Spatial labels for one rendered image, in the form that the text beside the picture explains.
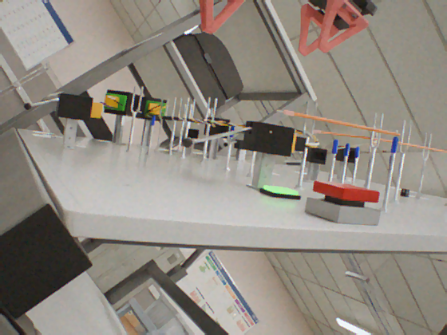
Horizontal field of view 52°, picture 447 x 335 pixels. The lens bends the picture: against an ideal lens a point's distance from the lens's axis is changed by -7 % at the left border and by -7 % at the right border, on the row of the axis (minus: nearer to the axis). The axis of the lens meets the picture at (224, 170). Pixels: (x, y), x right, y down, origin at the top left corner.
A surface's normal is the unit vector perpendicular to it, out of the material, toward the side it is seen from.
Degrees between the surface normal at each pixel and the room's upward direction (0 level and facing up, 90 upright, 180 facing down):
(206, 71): 90
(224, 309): 90
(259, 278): 90
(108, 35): 90
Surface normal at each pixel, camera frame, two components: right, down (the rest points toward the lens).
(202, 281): 0.37, 0.01
